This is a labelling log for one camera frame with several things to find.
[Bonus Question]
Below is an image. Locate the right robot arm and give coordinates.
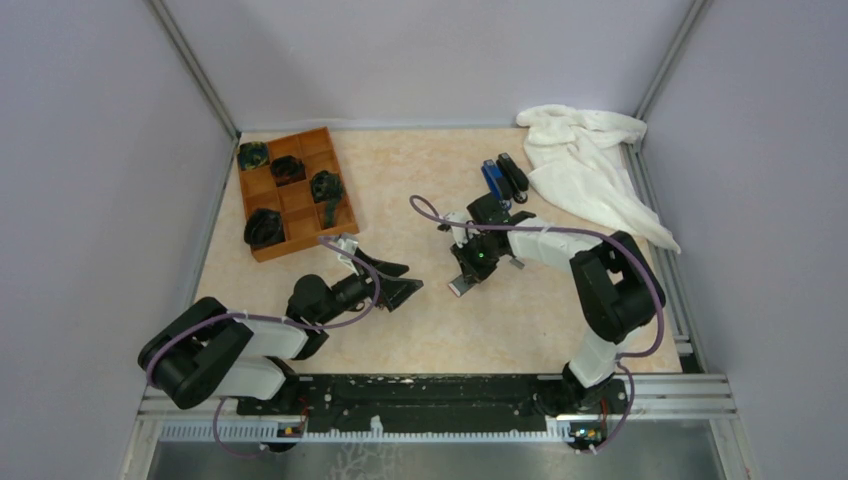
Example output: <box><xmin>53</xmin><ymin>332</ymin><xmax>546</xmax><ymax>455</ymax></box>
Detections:
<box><xmin>441</xmin><ymin>194</ymin><xmax>666</xmax><ymax>412</ymax></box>

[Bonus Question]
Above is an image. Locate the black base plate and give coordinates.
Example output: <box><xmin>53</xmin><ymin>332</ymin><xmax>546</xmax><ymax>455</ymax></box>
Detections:
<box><xmin>236</xmin><ymin>374</ymin><xmax>628</xmax><ymax>434</ymax></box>

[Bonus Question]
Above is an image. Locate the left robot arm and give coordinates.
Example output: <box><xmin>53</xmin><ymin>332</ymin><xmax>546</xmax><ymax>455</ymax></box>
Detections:
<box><xmin>137</xmin><ymin>249</ymin><xmax>423</xmax><ymax>414</ymax></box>

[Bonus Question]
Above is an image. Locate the dark rolled tie front right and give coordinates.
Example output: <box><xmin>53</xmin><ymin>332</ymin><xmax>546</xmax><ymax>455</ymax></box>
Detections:
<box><xmin>243</xmin><ymin>208</ymin><xmax>285</xmax><ymax>250</ymax></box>

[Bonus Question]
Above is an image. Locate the dark rolled tie front left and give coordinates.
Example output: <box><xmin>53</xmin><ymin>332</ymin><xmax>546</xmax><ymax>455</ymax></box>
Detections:
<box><xmin>237</xmin><ymin>141</ymin><xmax>270</xmax><ymax>171</ymax></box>

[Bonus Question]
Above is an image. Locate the dark rolled tie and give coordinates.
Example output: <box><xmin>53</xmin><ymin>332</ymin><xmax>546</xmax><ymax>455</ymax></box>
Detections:
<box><xmin>270</xmin><ymin>155</ymin><xmax>306</xmax><ymax>187</ymax></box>
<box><xmin>243</xmin><ymin>208</ymin><xmax>285</xmax><ymax>250</ymax></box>
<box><xmin>237</xmin><ymin>141</ymin><xmax>270</xmax><ymax>171</ymax></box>
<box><xmin>310</xmin><ymin>170</ymin><xmax>344</xmax><ymax>203</ymax></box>

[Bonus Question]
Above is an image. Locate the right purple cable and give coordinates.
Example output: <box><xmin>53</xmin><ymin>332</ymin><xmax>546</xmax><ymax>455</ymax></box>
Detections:
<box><xmin>409</xmin><ymin>194</ymin><xmax>666</xmax><ymax>455</ymax></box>

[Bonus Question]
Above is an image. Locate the orange wooden divided tray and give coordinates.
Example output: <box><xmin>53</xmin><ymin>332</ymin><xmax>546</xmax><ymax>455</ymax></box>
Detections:
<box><xmin>237</xmin><ymin>127</ymin><xmax>359</xmax><ymax>262</ymax></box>

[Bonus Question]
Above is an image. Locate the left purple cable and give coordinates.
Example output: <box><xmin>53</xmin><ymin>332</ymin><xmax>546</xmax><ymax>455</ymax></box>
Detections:
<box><xmin>144</xmin><ymin>235</ymin><xmax>382</xmax><ymax>460</ymax></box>

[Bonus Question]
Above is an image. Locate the dark rolled tie middle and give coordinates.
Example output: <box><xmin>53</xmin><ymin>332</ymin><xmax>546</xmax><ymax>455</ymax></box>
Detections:
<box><xmin>270</xmin><ymin>155</ymin><xmax>306</xmax><ymax>187</ymax></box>

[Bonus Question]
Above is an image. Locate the blue stapler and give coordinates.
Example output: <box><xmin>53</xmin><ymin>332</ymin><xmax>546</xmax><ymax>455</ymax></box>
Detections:
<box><xmin>481</xmin><ymin>159</ymin><xmax>513</xmax><ymax>210</ymax></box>

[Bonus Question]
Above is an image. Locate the black stapler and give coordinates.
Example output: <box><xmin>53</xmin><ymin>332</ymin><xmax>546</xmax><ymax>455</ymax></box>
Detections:
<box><xmin>496</xmin><ymin>153</ymin><xmax>530</xmax><ymax>204</ymax></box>

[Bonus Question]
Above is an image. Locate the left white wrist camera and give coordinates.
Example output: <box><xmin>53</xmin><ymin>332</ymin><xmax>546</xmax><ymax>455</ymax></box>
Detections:
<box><xmin>333</xmin><ymin>233</ymin><xmax>359</xmax><ymax>269</ymax></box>

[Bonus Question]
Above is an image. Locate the purple cable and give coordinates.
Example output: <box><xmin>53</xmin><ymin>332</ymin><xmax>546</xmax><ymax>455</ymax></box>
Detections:
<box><xmin>144</xmin><ymin>235</ymin><xmax>382</xmax><ymax>460</ymax></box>
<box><xmin>409</xmin><ymin>194</ymin><xmax>666</xmax><ymax>455</ymax></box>

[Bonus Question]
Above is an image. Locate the white towel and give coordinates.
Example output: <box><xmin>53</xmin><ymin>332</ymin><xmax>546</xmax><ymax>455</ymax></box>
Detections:
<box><xmin>515</xmin><ymin>104</ymin><xmax>681</xmax><ymax>254</ymax></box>

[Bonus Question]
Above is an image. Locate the staple box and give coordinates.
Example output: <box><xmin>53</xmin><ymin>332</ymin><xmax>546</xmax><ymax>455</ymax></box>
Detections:
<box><xmin>448</xmin><ymin>275</ymin><xmax>478</xmax><ymax>298</ymax></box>

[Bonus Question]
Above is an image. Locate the dark rolled tie back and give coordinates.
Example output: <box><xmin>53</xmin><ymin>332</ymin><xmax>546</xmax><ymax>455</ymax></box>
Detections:
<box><xmin>310</xmin><ymin>170</ymin><xmax>344</xmax><ymax>203</ymax></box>

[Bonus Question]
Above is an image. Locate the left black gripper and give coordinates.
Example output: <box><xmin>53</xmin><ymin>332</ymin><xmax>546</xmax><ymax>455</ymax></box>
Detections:
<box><xmin>316</xmin><ymin>247</ymin><xmax>423</xmax><ymax>325</ymax></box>

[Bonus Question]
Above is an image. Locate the aluminium frame rail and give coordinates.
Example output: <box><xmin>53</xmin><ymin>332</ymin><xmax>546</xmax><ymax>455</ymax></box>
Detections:
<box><xmin>120</xmin><ymin>373</ymin><xmax>761</xmax><ymax>479</ymax></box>

